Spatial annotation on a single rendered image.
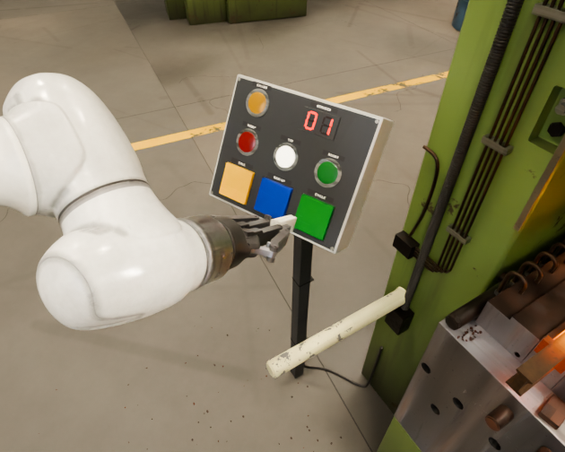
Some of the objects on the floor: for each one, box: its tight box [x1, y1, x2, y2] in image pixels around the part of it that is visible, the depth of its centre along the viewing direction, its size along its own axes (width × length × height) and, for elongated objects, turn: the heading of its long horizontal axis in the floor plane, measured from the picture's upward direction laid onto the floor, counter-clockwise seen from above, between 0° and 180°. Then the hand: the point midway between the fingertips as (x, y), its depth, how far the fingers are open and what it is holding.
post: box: [291, 235, 313, 378], centre depth 127 cm, size 4×4×108 cm
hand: (282, 226), depth 72 cm, fingers closed
